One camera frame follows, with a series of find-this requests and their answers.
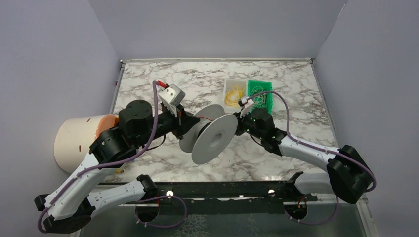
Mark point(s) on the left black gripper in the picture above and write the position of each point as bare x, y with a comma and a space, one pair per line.
183, 122

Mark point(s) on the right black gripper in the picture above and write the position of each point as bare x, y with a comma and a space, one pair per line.
244, 120

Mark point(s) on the white perforated cable spool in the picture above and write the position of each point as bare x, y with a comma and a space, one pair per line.
207, 139

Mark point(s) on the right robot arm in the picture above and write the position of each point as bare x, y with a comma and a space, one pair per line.
345, 172

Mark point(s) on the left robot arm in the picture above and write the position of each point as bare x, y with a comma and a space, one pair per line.
73, 205

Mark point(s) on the green plastic bin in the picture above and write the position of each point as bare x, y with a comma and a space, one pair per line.
264, 100

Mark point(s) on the white plastic bin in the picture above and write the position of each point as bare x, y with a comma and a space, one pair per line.
233, 91

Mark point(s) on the cream cylinder winding machine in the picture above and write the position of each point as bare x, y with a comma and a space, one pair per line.
75, 136

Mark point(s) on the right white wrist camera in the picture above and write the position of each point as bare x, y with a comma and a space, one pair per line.
246, 103

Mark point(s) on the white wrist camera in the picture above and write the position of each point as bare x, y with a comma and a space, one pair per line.
246, 103
171, 97

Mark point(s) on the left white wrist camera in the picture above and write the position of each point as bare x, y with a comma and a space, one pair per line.
171, 97

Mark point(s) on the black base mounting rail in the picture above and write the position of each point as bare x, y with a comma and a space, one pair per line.
211, 198

